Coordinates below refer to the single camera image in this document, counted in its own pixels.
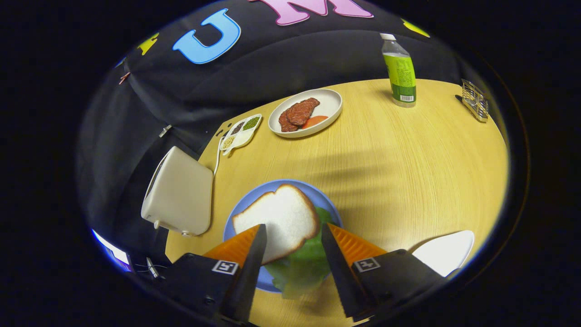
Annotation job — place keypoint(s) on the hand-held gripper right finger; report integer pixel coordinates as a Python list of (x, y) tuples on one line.
[(338, 268)]

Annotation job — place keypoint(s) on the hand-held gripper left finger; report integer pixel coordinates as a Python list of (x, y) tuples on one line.
[(252, 272)]

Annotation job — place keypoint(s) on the green lettuce leaf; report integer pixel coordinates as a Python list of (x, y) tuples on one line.
[(308, 259)]

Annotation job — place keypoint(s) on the plain white bread slice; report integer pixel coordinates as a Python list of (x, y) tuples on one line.
[(281, 218)]

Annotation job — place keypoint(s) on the blue round plate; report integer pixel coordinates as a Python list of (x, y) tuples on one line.
[(245, 202)]

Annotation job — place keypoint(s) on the white toaster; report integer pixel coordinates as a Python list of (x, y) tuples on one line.
[(181, 195)]

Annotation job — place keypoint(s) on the white square plate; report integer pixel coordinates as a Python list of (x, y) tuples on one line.
[(445, 252)]

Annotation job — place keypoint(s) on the white divided dish of beans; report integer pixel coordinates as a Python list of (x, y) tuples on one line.
[(240, 136)]

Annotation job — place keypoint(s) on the red tomato slice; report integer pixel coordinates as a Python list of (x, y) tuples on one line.
[(314, 121)]

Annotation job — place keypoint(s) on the brown meat slice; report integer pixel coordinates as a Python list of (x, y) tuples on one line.
[(302, 112), (285, 123)]

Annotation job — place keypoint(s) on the cream round plate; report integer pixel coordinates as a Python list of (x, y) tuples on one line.
[(329, 106)]

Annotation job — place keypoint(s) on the silver cloth clip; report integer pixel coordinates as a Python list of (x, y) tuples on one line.
[(164, 131)]

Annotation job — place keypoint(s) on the green label plastic bottle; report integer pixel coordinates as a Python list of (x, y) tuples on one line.
[(401, 77)]

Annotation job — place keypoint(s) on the black backdrop cloth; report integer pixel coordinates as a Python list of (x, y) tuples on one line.
[(295, 54)]

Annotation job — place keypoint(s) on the reddish cloth clip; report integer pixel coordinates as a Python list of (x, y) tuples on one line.
[(124, 77)]

